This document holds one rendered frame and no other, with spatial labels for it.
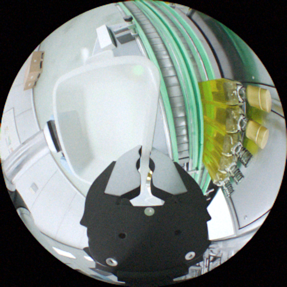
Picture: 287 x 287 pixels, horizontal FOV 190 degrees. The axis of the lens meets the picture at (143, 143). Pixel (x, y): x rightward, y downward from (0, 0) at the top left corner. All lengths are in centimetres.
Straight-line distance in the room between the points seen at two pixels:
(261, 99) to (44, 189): 371
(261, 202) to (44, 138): 67
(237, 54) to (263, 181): 39
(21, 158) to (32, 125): 336
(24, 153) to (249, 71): 68
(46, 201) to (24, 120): 257
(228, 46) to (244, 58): 8
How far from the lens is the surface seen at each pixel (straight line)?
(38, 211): 371
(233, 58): 42
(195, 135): 30
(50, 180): 360
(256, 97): 17
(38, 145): 33
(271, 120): 31
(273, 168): 33
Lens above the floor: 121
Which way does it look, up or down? 61 degrees down
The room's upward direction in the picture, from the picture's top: 168 degrees counter-clockwise
